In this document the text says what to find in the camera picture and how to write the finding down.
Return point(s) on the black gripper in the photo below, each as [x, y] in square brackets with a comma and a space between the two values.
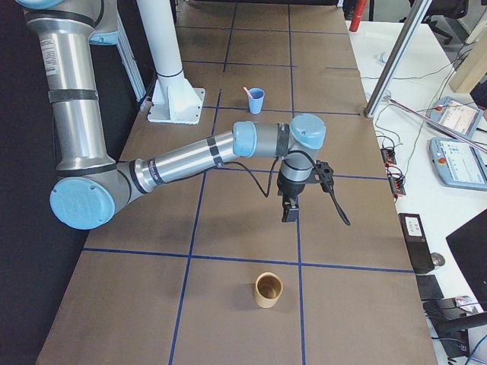
[291, 188]

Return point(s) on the blue paper cup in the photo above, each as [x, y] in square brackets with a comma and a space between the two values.
[256, 105]

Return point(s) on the pink chopstick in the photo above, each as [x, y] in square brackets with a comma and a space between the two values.
[249, 94]

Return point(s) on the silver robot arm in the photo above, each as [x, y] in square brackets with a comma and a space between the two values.
[92, 186]

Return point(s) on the brown cylindrical cup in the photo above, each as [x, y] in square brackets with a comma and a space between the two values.
[267, 290]

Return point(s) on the white paper cup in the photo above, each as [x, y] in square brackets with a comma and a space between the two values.
[383, 57]

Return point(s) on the orange black connector board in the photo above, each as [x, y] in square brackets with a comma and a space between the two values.
[388, 156]

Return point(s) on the black power adapter box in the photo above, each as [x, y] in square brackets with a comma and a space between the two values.
[416, 243]

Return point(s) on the reacher grabber stick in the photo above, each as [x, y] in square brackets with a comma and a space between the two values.
[443, 129]

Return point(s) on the lower teach pendant tablet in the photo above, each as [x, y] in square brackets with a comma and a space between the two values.
[457, 164]

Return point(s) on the teach pendant tablet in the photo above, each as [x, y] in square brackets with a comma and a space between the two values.
[463, 118]
[457, 164]

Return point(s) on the black laptop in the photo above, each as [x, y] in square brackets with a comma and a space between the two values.
[468, 247]

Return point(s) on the upper teach pendant tablet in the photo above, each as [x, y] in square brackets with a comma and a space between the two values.
[463, 118]

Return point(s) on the red cylinder bottle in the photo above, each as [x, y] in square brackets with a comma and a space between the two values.
[358, 13]

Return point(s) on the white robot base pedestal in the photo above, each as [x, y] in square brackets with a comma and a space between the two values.
[174, 99]

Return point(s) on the aluminium frame post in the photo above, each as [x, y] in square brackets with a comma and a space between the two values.
[409, 28]

